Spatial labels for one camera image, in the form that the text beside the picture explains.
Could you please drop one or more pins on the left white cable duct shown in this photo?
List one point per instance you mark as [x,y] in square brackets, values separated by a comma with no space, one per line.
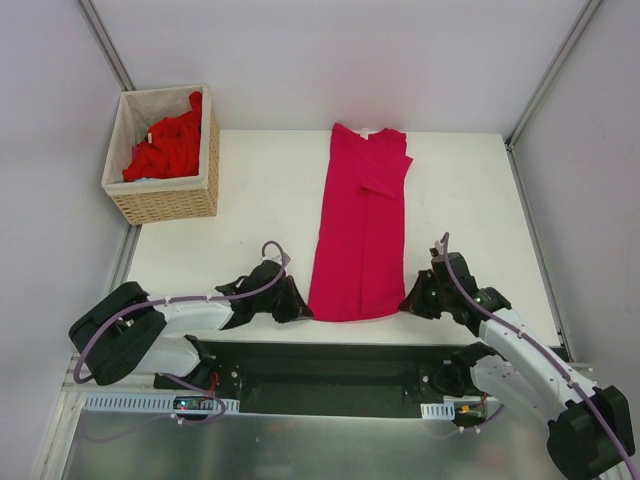
[151,403]

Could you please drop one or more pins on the left aluminium frame post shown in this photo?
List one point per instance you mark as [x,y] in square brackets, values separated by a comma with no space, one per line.
[105,43]

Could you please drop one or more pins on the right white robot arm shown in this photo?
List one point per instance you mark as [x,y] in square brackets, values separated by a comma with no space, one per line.
[589,430]

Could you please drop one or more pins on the aluminium frame post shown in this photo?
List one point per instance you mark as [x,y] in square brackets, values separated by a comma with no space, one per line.
[570,42]
[105,43]

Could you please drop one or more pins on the right aluminium frame post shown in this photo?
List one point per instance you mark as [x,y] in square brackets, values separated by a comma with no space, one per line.
[570,42]

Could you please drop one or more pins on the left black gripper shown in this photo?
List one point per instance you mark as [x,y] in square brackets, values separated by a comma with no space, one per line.
[281,301]

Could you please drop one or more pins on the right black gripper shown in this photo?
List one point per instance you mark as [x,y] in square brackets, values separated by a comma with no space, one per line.
[431,293]

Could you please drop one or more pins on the white cable duct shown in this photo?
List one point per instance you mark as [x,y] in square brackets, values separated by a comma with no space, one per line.
[444,411]
[151,403]

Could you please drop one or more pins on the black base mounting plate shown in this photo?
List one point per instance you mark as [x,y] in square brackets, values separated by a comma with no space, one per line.
[343,380]

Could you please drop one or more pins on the magenta t shirt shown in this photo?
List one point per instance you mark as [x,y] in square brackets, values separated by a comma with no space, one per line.
[358,271]

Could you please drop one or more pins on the right white cable duct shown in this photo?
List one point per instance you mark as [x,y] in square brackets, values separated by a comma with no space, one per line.
[444,411]

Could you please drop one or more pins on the wicker laundry basket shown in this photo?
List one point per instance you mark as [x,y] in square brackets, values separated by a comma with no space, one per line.
[161,199]

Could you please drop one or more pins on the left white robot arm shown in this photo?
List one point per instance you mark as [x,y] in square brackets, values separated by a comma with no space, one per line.
[128,332]

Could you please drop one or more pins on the red t shirt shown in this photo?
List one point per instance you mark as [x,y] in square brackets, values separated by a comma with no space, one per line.
[171,147]

